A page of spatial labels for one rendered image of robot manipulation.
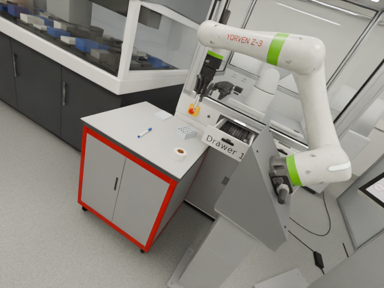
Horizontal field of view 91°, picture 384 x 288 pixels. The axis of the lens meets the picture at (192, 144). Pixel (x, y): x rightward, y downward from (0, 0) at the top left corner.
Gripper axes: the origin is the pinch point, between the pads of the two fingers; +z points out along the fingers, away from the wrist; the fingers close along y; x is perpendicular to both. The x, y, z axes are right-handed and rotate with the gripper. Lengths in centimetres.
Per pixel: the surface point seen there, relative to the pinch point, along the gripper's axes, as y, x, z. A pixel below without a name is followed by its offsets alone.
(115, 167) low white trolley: -5, -44, 42
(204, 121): -0.5, 18.6, 17.2
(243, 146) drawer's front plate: 38.1, 1.3, 8.3
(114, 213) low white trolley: 1, -43, 76
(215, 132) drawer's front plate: 21.5, -3.8, 9.1
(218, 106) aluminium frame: 4.2, 20.5, 2.8
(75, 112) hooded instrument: -93, -29, 58
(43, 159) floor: -91, -53, 100
